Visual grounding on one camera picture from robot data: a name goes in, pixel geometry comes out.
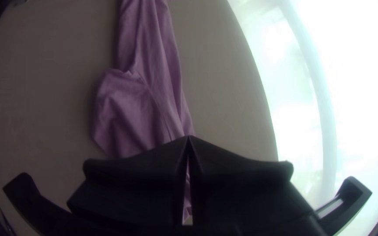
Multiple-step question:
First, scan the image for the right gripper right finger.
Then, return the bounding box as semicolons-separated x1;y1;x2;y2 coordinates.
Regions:
188;135;328;236

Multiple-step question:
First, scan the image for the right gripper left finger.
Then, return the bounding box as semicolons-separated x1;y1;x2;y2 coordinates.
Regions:
66;135;190;236

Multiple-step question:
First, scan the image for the purple t-shirt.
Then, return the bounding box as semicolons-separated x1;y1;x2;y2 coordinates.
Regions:
92;0;196;226

